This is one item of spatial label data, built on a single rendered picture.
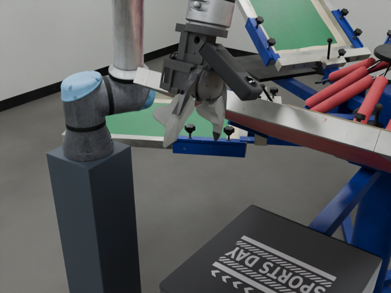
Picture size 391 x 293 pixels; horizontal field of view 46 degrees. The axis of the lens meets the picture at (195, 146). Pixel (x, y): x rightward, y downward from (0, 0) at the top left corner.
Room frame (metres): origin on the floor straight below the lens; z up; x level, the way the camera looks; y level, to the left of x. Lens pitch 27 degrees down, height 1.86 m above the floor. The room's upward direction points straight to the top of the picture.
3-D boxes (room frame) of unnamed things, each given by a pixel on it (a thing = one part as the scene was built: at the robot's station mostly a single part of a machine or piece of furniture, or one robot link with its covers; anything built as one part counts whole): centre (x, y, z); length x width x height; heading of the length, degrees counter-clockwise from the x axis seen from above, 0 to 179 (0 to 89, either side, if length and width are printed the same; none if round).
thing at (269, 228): (0.99, -0.22, 0.95); 0.48 x 0.44 x 0.01; 142
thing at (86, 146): (1.24, 0.32, 1.25); 0.15 x 0.15 x 0.10
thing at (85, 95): (1.25, 0.32, 1.37); 0.13 x 0.12 x 0.14; 115
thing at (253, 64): (2.49, -0.65, 0.91); 1.34 x 0.41 x 0.08; 22
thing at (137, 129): (2.00, 0.00, 1.05); 1.08 x 0.61 x 0.23; 82
